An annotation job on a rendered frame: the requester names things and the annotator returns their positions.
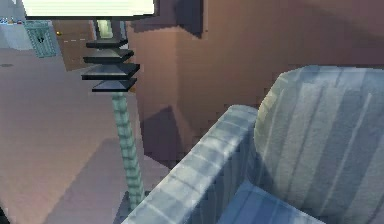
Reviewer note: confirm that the brown room door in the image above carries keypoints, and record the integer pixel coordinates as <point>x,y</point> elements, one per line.
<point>75,43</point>

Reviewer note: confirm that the grey-blue striped armchair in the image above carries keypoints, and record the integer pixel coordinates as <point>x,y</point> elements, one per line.
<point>310,150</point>

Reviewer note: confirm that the floor lamp with white shade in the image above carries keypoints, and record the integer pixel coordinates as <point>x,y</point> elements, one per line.
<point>126,140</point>

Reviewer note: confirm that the gold round door knob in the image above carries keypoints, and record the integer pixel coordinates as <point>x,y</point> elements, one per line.
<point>59,33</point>

